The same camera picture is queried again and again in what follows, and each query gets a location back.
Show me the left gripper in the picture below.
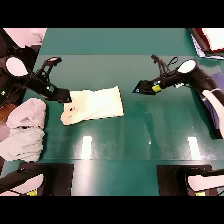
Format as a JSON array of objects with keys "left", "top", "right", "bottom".
[{"left": 48, "top": 86, "right": 73, "bottom": 104}]

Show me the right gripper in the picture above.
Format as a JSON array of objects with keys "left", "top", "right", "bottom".
[{"left": 132, "top": 78, "right": 163, "bottom": 97}]

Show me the cream shirt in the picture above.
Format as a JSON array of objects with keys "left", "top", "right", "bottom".
[{"left": 60, "top": 85, "right": 125, "bottom": 127}]

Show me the pale pink garment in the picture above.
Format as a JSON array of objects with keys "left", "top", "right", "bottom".
[{"left": 5, "top": 97, "right": 48, "bottom": 130}]

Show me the pale grey garment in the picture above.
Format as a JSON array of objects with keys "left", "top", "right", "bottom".
[{"left": 0, "top": 126, "right": 46, "bottom": 164}]

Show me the white garment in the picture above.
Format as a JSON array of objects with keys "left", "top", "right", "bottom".
[{"left": 201, "top": 27, "right": 224, "bottom": 51}]

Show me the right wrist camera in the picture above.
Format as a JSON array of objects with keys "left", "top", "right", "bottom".
[{"left": 150, "top": 54, "right": 172, "bottom": 77}]

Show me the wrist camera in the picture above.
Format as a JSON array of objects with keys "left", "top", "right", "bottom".
[
  {"left": 34, "top": 56, "right": 63, "bottom": 85},
  {"left": 150, "top": 54, "right": 172, "bottom": 77}
]

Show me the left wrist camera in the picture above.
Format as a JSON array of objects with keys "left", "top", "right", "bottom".
[{"left": 34, "top": 56, "right": 63, "bottom": 85}]

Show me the black cable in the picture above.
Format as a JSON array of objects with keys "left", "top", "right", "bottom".
[{"left": 166, "top": 56, "right": 180, "bottom": 69}]

